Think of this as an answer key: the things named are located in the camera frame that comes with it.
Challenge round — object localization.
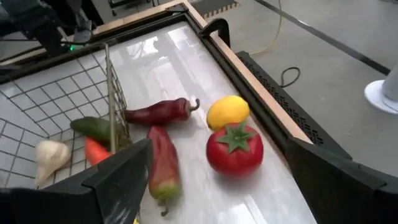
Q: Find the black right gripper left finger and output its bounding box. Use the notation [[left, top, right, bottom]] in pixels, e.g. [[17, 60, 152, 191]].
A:
[[0, 138, 154, 224]]

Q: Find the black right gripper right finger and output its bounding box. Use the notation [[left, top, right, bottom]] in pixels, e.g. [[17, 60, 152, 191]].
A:
[[285, 138, 398, 224]]

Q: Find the orange carrot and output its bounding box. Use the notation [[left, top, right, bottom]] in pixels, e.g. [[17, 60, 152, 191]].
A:
[[84, 136, 113, 166]]

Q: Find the white garlic bulb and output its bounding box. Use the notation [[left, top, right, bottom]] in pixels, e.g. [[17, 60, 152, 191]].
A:
[[33, 139, 72, 187]]

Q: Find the red tomato green stem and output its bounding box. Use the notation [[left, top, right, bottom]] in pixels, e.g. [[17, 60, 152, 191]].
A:
[[205, 122, 264, 178]]

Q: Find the yellow lemon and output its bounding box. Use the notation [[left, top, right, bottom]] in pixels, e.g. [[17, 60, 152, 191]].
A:
[[206, 95, 251, 132]]

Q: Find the red pepper green tip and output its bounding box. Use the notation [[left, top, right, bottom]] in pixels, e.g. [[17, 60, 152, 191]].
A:
[[146, 125, 183, 217]]

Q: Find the dark red chili pepper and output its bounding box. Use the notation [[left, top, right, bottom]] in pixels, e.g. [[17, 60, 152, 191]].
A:
[[124, 97, 201, 126]]

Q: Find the black perforated bar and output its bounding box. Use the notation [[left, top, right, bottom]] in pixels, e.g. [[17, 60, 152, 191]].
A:
[[235, 50, 354, 160]]

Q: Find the white tower fan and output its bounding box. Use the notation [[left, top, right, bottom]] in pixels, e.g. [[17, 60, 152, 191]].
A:
[[363, 63, 398, 116]]

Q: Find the black table clamp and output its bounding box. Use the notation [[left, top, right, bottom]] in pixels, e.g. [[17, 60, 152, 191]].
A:
[[198, 17, 231, 48]]

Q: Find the black mat hazard-striped edge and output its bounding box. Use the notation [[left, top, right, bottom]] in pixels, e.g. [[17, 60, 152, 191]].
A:
[[198, 0, 241, 19]]

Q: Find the bronze wire basket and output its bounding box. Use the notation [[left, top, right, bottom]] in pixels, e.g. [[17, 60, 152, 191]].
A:
[[0, 42, 133, 190]]

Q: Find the black cable loop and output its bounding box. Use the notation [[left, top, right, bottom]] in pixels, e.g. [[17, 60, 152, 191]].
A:
[[279, 66, 302, 89]]

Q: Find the black metal table frame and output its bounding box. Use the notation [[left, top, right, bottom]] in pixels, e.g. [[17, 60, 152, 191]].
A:
[[0, 0, 312, 156]]

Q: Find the yellow floor cable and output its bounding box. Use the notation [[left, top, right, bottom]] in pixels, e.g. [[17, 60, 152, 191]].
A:
[[250, 0, 283, 57]]

